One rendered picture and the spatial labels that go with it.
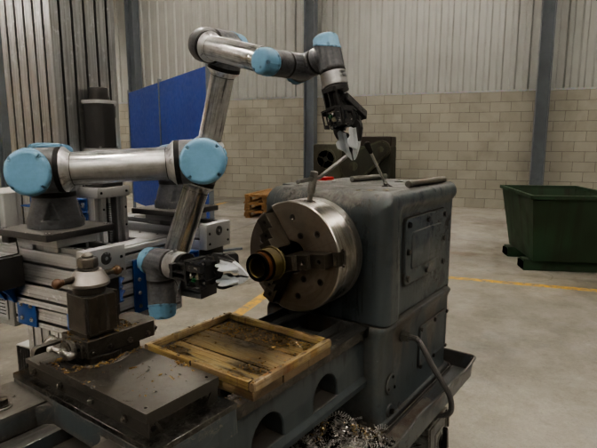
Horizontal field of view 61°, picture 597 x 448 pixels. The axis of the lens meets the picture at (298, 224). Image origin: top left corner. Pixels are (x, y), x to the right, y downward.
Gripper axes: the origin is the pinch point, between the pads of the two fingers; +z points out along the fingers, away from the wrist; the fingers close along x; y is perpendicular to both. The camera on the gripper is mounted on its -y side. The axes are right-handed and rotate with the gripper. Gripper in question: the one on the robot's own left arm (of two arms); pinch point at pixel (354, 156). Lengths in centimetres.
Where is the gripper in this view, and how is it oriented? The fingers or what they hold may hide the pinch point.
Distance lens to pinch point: 149.1
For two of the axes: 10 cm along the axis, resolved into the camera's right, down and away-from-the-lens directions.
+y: -5.9, 1.3, -8.0
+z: 2.1, 9.8, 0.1
